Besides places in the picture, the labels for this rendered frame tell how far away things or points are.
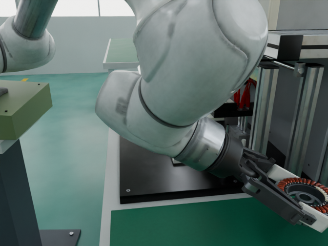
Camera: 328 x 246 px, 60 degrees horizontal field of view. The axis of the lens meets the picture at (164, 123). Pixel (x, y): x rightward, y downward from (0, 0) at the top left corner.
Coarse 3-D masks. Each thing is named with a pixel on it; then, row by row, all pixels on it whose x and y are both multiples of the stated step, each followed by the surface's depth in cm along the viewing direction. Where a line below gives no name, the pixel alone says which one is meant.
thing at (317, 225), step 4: (300, 204) 46; (304, 204) 46; (304, 208) 46; (308, 208) 46; (312, 208) 47; (312, 212) 46; (316, 212) 46; (320, 212) 47; (316, 216) 47; (320, 216) 47; (324, 216) 47; (300, 220) 47; (320, 220) 47; (324, 220) 47; (312, 224) 47; (316, 224) 47; (320, 224) 47; (324, 224) 47; (316, 228) 48; (320, 228) 48; (324, 228) 48
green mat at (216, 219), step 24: (120, 216) 61; (144, 216) 61; (168, 216) 61; (192, 216) 61; (216, 216) 61; (240, 216) 61; (264, 216) 61; (120, 240) 55; (144, 240) 55; (168, 240) 55; (192, 240) 55; (216, 240) 55; (240, 240) 55; (264, 240) 55; (288, 240) 55; (312, 240) 55
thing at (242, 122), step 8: (224, 104) 77; (232, 104) 78; (216, 112) 78; (224, 112) 78; (232, 112) 78; (240, 112) 79; (248, 112) 79; (216, 120) 79; (240, 120) 86; (240, 128) 85
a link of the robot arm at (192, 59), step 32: (128, 0) 36; (160, 0) 31; (192, 0) 28; (224, 0) 26; (256, 0) 28; (160, 32) 30; (192, 32) 27; (224, 32) 26; (256, 32) 27; (160, 64) 31; (192, 64) 28; (224, 64) 27; (256, 64) 30; (160, 96) 34; (192, 96) 31; (224, 96) 31
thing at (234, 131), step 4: (232, 128) 86; (236, 128) 86; (248, 128) 86; (232, 132) 86; (236, 132) 83; (240, 132) 83; (248, 132) 83; (236, 136) 83; (240, 136) 81; (244, 136) 82; (248, 136) 82; (240, 140) 82; (248, 140) 82; (248, 144) 83
